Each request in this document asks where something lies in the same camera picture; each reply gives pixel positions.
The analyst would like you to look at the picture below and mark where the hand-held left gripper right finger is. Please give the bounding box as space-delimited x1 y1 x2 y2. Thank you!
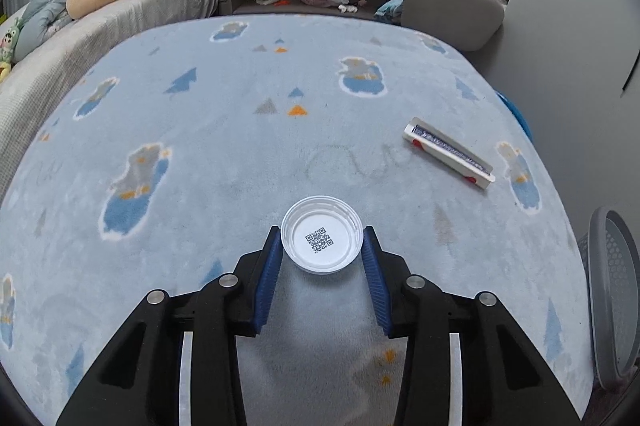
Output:
362 226 583 426

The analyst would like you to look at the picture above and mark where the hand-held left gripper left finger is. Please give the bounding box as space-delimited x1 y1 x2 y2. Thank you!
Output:
56 226 283 426

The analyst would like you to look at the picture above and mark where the white round plastic lid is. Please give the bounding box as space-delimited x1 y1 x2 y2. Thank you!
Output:
281 196 363 275

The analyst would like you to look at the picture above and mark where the grey plastic basket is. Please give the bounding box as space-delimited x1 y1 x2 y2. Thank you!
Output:
577 206 640 394

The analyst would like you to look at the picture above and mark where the light blue printed blanket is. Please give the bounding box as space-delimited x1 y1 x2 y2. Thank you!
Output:
0 13 596 426

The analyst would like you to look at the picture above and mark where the teal cloth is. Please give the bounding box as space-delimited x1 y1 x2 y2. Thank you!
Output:
376 0 405 19

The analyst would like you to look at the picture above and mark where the grey chair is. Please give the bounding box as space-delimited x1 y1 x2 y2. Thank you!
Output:
401 0 506 52

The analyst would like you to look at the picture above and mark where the grey bed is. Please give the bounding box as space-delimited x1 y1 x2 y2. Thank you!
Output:
0 0 221 207

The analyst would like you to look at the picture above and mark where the small green plush toy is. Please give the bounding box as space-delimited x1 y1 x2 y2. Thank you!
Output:
0 16 23 65

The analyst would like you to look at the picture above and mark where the black cable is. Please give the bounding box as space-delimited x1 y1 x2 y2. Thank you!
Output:
622 50 640 97

